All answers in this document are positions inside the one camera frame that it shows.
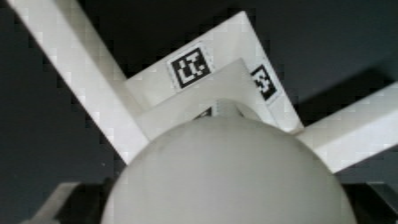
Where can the white lamp bulb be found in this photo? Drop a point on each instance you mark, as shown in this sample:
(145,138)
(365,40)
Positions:
(227,172)

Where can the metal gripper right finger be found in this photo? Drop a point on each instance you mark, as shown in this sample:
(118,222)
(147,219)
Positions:
(374,200)

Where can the white lamp base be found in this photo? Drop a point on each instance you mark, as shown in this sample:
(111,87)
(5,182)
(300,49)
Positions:
(216,69)

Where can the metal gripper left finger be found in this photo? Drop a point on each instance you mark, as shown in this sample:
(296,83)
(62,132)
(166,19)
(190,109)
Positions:
(76,204)

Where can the white table border frame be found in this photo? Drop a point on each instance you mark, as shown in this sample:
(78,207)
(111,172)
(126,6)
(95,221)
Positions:
(348,137)

